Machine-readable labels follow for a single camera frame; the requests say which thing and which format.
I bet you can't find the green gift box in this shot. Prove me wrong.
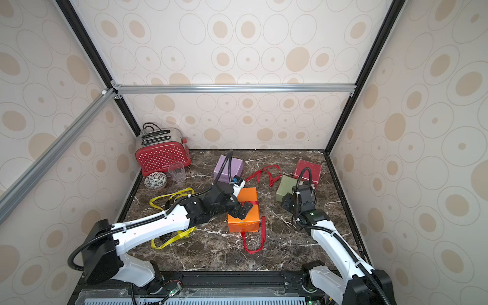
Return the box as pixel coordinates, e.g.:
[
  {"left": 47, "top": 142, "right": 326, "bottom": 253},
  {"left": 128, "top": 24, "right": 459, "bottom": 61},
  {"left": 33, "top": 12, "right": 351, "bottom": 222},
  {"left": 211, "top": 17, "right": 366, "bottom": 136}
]
[{"left": 275, "top": 176, "right": 297, "bottom": 203}]

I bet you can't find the yellow ribbon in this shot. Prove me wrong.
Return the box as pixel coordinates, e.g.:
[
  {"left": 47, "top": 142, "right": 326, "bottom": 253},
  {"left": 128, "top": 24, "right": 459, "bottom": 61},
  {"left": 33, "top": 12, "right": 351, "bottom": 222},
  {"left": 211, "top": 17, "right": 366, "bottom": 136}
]
[
  {"left": 151, "top": 227, "right": 196, "bottom": 250},
  {"left": 149, "top": 188, "right": 195, "bottom": 211}
]

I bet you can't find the dark red gift box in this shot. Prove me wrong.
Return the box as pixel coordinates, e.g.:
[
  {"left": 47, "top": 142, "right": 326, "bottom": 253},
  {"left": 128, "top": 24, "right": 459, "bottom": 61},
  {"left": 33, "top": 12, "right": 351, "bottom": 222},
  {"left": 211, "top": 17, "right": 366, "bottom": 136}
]
[{"left": 293, "top": 160, "right": 322, "bottom": 188}]

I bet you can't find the orange gift box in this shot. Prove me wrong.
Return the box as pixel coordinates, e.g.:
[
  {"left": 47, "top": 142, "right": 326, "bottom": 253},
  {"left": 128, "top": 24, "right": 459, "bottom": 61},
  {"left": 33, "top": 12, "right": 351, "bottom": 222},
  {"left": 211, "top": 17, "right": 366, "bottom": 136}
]
[{"left": 227, "top": 188, "right": 261, "bottom": 233}]

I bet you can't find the purple gift box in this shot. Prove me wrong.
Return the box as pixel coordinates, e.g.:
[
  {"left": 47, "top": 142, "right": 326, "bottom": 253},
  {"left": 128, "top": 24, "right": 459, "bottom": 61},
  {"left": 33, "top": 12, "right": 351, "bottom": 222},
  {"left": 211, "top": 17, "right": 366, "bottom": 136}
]
[{"left": 213, "top": 156, "right": 244, "bottom": 184}]

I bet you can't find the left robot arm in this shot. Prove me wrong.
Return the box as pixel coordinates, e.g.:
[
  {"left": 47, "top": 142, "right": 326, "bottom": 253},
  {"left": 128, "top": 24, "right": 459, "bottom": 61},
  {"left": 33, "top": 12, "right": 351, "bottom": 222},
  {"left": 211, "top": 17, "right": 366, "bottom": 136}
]
[{"left": 67, "top": 175, "right": 252, "bottom": 294}]

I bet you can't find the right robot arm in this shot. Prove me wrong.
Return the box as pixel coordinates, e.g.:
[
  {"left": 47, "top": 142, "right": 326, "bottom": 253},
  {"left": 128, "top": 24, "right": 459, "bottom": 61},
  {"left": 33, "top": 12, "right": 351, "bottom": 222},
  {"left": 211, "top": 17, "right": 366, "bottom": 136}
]
[{"left": 282, "top": 167, "right": 396, "bottom": 304}]

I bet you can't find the clear plastic cup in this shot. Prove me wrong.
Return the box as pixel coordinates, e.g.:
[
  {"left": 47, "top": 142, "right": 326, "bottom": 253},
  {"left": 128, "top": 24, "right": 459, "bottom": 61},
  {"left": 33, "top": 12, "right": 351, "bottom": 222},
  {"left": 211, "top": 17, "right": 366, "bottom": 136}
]
[{"left": 168, "top": 163, "right": 186, "bottom": 184}]

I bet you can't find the patterned ceramic bowl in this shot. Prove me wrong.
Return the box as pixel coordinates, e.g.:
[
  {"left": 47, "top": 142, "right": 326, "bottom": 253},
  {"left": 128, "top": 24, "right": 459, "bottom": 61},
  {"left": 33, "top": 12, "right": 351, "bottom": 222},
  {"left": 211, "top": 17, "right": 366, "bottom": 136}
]
[{"left": 144, "top": 172, "right": 167, "bottom": 190}]

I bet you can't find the red polka dot toaster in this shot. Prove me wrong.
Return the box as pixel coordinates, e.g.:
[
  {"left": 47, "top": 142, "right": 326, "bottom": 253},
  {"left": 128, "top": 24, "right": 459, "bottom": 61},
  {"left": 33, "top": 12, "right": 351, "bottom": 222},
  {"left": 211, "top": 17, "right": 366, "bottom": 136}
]
[{"left": 135, "top": 122, "right": 191, "bottom": 177}]

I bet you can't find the horizontal aluminium bar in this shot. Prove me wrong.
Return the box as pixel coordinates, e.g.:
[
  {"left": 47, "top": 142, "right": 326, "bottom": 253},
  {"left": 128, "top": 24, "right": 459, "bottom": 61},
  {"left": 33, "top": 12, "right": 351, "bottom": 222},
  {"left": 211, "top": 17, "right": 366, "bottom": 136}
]
[{"left": 115, "top": 83, "right": 356, "bottom": 94}]

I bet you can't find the diagonal aluminium bar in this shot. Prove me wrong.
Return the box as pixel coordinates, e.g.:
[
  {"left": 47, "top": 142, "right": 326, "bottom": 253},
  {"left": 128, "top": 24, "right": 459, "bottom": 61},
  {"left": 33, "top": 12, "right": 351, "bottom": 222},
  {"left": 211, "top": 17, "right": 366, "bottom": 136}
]
[{"left": 1, "top": 88, "right": 116, "bottom": 222}]

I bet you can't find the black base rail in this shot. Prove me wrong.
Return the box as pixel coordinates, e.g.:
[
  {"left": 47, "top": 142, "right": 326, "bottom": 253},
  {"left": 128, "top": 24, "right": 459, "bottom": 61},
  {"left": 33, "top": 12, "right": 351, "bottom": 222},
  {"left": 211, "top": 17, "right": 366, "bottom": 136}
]
[{"left": 68, "top": 271, "right": 334, "bottom": 304}]

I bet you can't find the black frame post left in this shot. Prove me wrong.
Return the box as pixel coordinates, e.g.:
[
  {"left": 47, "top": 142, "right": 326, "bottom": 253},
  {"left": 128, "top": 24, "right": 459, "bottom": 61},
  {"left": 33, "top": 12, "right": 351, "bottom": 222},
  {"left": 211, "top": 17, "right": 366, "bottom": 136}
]
[{"left": 54, "top": 0, "right": 141, "bottom": 136}]

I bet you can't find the black frame post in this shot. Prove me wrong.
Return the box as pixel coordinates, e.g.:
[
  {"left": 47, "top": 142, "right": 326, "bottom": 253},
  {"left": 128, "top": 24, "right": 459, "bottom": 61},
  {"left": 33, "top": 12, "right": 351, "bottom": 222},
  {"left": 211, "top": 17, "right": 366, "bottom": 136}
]
[
  {"left": 54, "top": 0, "right": 141, "bottom": 136},
  {"left": 324, "top": 0, "right": 406, "bottom": 156}
]

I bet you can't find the black frame post right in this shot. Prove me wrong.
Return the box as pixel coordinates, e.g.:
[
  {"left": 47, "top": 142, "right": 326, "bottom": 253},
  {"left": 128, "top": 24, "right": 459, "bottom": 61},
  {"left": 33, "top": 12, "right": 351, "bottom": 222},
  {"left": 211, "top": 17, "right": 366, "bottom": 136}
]
[{"left": 324, "top": 0, "right": 406, "bottom": 156}]

